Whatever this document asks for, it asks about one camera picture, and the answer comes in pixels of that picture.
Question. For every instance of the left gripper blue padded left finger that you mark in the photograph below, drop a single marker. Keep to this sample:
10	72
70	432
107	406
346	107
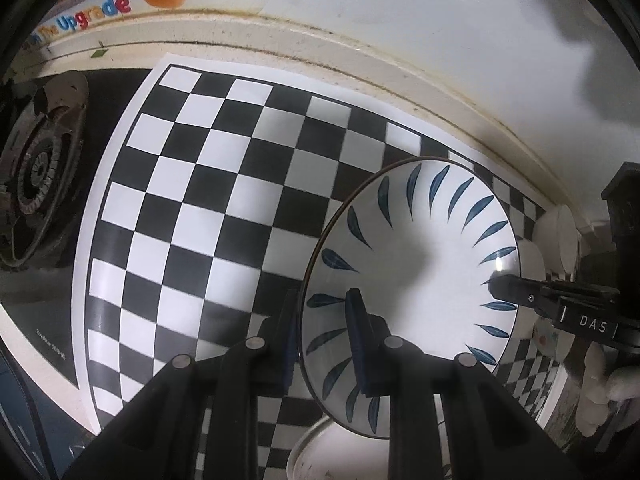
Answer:
287	340

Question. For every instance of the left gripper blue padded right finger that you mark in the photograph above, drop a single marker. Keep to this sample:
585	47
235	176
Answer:
366	334

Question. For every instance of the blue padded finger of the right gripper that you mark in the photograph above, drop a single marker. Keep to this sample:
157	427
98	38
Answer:
535	295

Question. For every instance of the blue leaf pattern plate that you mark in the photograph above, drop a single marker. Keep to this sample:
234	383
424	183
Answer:
420	240

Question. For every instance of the white floral plate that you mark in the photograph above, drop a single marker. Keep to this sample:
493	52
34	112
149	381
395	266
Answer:
328	451

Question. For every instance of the black rimmed white bowl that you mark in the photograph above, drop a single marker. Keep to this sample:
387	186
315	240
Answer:
531	261

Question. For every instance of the blue patterned white bowl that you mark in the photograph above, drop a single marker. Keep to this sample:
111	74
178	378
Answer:
550	341

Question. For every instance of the person's gloved right hand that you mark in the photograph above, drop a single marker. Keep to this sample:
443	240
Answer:
599	389

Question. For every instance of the dark brown rice cooker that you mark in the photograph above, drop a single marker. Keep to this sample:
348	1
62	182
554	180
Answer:
622	195

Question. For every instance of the black white checkered mat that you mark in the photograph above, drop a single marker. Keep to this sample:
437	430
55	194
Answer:
211	193

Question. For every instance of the black gas stove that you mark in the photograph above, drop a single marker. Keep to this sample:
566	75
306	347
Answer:
54	131

